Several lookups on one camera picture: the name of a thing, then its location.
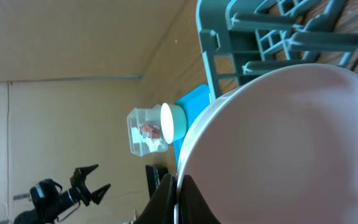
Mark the grey dish rack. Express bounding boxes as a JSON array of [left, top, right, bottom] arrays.
[[196, 0, 358, 100]]

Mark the red snack wrapper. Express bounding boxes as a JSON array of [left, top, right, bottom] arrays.
[[140, 124, 160, 139]]

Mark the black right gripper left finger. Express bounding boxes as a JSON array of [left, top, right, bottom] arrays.
[[133, 174, 177, 224]]

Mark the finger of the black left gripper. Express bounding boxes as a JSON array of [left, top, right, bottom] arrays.
[[91, 184, 111, 205], [70, 164, 99, 187]]

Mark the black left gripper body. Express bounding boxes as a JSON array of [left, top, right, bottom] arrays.
[[58, 184, 91, 212]]

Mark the clear plastic bin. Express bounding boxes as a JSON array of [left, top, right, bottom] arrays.
[[127, 105, 168, 157]]

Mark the white napkin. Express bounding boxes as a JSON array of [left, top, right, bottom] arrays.
[[144, 138, 167, 153]]

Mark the black tray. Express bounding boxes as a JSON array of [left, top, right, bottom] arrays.
[[145, 165, 168, 197]]

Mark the white bowl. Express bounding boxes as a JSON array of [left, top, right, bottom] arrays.
[[160, 103, 187, 144]]

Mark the teal plastic tray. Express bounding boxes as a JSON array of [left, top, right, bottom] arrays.
[[172, 83, 211, 166]]

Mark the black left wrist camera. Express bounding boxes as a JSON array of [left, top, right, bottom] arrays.
[[30, 179, 63, 215]]

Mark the pink bowl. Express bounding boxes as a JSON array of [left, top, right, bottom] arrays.
[[177, 64, 358, 223]]

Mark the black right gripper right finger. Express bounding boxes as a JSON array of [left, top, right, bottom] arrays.
[[178, 175, 220, 224]]

